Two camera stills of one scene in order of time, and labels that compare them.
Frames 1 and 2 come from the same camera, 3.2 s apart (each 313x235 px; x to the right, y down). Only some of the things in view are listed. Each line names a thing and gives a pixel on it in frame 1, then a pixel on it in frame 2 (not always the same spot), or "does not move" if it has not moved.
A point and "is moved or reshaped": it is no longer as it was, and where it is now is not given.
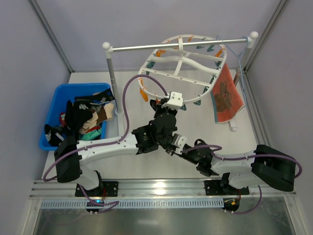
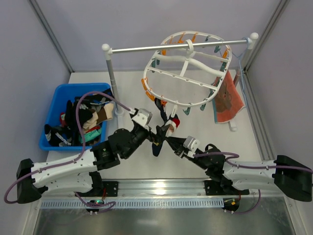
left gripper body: (161, 109) to (148, 133)
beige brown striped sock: (104, 112) does not move
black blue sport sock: (97, 98) does not move
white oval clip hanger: (190, 64) is moved or reshaped
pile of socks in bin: (82, 118) does not move
